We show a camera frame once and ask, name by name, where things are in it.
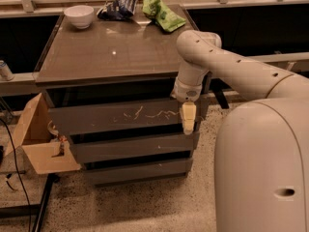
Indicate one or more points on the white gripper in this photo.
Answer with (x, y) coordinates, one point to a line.
(186, 92)

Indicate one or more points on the grey top drawer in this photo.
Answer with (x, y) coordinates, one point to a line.
(116, 116)

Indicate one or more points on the grey drawer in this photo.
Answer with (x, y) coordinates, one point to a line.
(134, 147)
(132, 173)
(116, 116)

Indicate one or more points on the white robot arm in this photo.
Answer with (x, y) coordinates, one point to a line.
(261, 156)

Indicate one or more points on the grey bottom drawer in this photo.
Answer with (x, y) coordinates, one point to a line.
(132, 173)

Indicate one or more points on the grey drawer cabinet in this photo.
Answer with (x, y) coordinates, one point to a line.
(112, 61)

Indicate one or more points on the grey middle drawer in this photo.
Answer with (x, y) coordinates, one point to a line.
(134, 147)

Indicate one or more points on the green snack bag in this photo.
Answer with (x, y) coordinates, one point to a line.
(162, 15)

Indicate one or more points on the blue snack bag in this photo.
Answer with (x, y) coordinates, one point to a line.
(117, 10)

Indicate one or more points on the white ceramic bowl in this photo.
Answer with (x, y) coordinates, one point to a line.
(80, 16)

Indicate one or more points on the cardboard box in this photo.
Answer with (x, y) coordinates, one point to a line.
(45, 148)

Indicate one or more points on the black metal floor frame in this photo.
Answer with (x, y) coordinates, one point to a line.
(35, 212)

